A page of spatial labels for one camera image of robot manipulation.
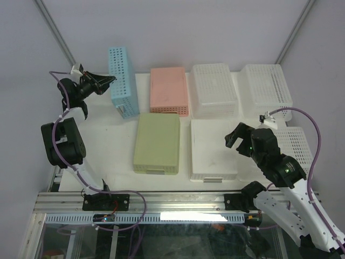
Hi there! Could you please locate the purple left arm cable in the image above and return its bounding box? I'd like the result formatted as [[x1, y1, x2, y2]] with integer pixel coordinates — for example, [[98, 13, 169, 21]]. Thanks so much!
[[50, 70, 148, 259]]

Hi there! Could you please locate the white perforated basket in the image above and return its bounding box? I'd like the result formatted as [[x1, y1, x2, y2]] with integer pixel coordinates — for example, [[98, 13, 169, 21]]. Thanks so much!
[[236, 127, 313, 185], [189, 63, 239, 119], [237, 64, 293, 118]]

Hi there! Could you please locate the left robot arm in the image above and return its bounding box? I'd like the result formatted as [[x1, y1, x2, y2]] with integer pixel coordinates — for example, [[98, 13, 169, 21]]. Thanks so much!
[[41, 71, 116, 210]]

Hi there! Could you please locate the left aluminium frame post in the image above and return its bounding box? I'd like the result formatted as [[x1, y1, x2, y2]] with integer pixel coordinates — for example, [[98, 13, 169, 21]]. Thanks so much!
[[33, 0, 81, 80]]

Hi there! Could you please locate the grey slotted cable duct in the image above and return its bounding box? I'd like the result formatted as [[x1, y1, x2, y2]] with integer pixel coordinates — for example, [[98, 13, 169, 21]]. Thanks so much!
[[45, 212, 245, 224]]

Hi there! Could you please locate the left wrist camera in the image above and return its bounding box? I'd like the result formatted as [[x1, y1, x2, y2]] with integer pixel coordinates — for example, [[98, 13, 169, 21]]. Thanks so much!
[[70, 63, 84, 78]]

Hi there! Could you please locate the blue basket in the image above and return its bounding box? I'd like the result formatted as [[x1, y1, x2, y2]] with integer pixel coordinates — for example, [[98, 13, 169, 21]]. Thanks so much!
[[108, 47, 140, 119]]

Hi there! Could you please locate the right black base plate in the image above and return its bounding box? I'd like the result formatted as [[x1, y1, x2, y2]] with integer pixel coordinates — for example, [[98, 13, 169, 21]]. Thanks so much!
[[224, 193, 246, 212]]

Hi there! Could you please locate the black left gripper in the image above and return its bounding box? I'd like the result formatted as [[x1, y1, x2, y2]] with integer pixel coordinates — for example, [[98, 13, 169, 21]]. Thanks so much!
[[76, 70, 116, 100]]

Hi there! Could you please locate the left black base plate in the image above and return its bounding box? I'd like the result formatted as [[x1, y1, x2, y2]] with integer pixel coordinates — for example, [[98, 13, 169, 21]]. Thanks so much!
[[82, 193, 130, 212]]

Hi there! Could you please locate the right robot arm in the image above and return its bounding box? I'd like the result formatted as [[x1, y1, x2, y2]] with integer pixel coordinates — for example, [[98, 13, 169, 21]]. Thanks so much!
[[225, 122, 344, 258]]

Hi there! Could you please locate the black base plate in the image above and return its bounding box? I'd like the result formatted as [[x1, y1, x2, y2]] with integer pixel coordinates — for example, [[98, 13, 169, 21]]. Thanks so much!
[[224, 193, 246, 212], [82, 193, 130, 212]]

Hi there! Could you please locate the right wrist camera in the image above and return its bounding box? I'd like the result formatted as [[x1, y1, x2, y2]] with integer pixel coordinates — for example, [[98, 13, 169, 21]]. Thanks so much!
[[258, 111, 278, 130]]

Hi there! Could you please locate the aluminium frame post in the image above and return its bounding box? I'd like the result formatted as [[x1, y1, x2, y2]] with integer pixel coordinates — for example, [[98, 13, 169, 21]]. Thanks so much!
[[33, 0, 81, 80], [274, 0, 317, 65]]

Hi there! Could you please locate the small white basket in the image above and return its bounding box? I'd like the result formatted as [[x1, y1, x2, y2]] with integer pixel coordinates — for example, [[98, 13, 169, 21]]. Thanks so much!
[[189, 119, 238, 183]]

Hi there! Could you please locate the yellow-green basket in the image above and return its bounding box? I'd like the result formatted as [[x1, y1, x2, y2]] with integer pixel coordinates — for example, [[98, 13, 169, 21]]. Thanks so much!
[[133, 113, 181, 175]]

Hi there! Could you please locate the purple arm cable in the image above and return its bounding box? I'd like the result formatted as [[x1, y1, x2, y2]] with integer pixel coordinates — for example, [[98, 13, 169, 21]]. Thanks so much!
[[268, 107, 345, 243], [50, 70, 148, 259]]

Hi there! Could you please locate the aluminium mounting rail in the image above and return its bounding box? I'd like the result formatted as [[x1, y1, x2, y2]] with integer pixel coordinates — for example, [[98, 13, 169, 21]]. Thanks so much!
[[32, 190, 324, 215]]

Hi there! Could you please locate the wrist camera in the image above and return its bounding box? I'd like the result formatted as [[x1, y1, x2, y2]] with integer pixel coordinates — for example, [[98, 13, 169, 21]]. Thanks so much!
[[258, 111, 278, 130], [70, 63, 84, 78]]

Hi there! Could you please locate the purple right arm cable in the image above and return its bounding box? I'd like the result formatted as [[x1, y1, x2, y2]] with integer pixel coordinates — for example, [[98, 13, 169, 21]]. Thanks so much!
[[268, 107, 345, 243]]

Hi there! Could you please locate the pink basket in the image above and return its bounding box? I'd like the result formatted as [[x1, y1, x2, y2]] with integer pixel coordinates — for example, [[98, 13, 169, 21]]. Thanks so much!
[[150, 67, 189, 117]]

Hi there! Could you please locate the right aluminium frame post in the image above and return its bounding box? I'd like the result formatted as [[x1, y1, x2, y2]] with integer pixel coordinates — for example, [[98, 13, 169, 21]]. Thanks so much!
[[274, 0, 317, 65]]

